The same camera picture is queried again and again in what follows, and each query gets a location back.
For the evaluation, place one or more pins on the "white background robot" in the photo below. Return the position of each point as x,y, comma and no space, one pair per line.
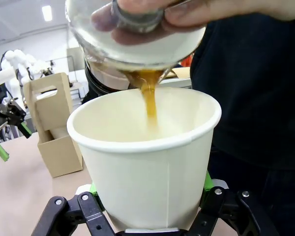
17,61

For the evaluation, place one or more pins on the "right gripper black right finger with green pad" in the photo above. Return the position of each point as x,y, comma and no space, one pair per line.
218,204

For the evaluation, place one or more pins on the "rectangular ceiling light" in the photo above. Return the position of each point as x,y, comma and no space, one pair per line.
46,12

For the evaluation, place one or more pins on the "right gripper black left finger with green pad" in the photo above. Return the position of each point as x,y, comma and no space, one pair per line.
88,211

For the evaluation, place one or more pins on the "flat cardboard piece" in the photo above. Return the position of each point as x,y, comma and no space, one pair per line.
180,72

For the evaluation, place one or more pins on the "clear glass carafe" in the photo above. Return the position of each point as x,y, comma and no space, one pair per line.
147,52

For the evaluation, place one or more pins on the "orange background object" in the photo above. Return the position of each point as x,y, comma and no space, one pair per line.
187,61

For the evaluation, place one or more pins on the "person's bare hand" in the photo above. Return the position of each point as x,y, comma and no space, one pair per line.
211,12

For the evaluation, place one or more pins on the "white paper cup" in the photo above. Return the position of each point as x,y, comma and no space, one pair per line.
137,177

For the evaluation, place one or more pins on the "brown cardboard cup carrier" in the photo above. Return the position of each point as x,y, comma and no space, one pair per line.
56,155

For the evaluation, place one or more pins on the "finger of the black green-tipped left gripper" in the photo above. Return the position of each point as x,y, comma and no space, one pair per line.
1,151
16,110

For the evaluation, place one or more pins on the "person's dark clothed torso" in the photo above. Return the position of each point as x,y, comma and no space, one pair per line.
255,98

